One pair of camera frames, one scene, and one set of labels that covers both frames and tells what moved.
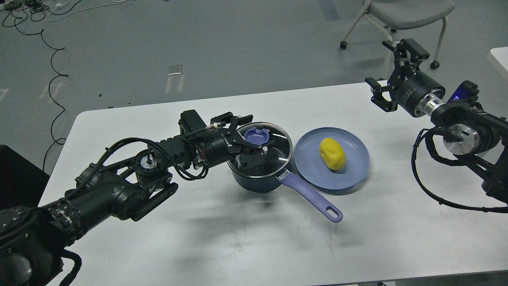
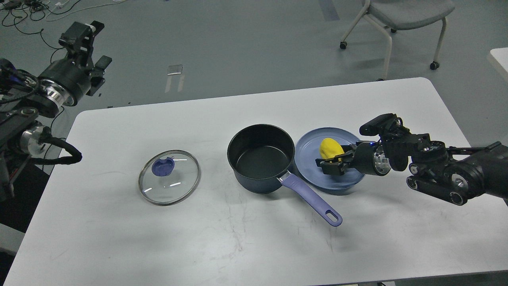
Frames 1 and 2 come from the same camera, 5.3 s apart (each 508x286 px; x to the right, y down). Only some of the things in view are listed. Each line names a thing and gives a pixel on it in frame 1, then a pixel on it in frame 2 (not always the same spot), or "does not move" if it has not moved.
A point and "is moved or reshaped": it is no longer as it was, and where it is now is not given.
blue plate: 309,165 does not move
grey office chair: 386,15 does not move
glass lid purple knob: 256,135 is moved or reshaped
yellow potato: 332,153 does not move
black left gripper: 218,145 → 67,80
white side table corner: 501,54 does not move
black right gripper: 409,87 → 369,158
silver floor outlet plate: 175,70 does not move
